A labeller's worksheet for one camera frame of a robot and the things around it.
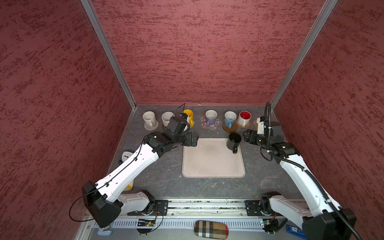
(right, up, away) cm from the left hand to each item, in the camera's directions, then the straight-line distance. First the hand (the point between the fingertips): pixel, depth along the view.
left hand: (188, 138), depth 74 cm
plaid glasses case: (+11, -40, -8) cm, 42 cm away
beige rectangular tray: (+14, -15, +19) cm, 28 cm away
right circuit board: (+39, -41, -2) cm, 57 cm away
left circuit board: (-24, -42, -2) cm, 48 cm away
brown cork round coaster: (+29, +2, +32) cm, 43 cm away
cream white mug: (-28, +11, +27) cm, 40 cm away
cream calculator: (-33, -27, +5) cm, 43 cm away
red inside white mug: (+38, +10, +30) cm, 49 cm away
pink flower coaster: (+10, +7, +34) cm, 36 cm away
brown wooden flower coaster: (+34, +7, -2) cm, 34 cm away
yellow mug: (-1, +14, +29) cm, 33 cm away
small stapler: (-40, -42, -7) cm, 58 cm away
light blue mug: (+28, +11, +29) cm, 42 cm away
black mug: (+28, -4, +22) cm, 36 cm away
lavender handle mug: (+15, +13, +34) cm, 39 cm away
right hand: (+32, 0, +6) cm, 32 cm away
